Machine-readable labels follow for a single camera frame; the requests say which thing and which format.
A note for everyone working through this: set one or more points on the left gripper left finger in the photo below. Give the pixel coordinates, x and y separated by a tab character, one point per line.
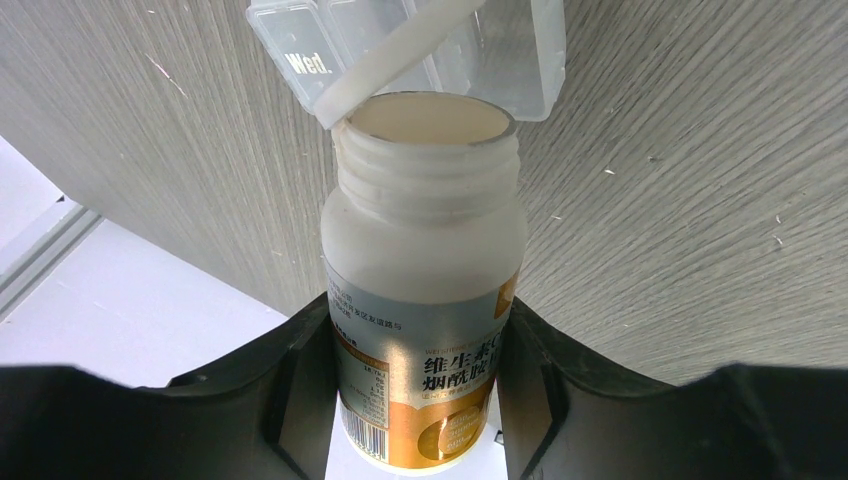
263	411

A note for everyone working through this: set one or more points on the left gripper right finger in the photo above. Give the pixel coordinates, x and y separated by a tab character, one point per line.
570	413

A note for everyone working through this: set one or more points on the white vitamin pill bottle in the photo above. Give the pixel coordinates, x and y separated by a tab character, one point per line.
423	240

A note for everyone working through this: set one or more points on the clear weekly pill organizer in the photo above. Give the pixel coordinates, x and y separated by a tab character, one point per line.
509	53

